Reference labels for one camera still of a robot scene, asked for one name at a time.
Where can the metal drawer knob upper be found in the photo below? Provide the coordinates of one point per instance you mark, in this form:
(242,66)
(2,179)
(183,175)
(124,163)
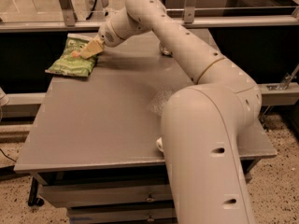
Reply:
(149,199)

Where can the upper grey drawer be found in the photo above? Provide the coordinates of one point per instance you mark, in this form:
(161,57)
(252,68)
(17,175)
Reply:
(106,193)

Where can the lower grey drawer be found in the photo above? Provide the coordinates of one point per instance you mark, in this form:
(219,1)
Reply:
(122,213)

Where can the grey drawer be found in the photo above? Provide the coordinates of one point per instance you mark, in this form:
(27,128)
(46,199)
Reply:
(122,213)
(106,193)

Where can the metal drawer knob lower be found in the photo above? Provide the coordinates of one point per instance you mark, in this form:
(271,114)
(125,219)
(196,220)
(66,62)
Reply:
(150,219)

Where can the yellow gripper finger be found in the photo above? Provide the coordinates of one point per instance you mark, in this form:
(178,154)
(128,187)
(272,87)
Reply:
(94,47)

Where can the clear blue-label plastic bottle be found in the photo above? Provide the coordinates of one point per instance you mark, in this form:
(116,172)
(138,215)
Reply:
(159,144)

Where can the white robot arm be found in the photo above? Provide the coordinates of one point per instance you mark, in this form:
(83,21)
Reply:
(200,123)

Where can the green jalapeno chip bag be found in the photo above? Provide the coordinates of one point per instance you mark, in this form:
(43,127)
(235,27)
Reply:
(70,65)

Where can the silver gold soda can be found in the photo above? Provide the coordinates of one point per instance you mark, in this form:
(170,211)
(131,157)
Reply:
(164,50)

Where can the grey drawer cabinet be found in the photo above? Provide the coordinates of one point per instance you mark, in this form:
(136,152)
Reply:
(109,122)

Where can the aluminium frame rail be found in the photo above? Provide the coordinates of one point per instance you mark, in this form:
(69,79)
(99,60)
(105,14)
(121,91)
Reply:
(201,22)

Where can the metal drawer knob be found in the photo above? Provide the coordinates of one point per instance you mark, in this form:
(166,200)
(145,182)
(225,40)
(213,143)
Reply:
(150,219)
(149,199)

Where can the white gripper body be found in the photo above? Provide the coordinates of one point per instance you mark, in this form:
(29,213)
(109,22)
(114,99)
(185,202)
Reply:
(107,34)

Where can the black caster leg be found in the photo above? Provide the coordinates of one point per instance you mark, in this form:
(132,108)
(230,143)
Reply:
(33,200)

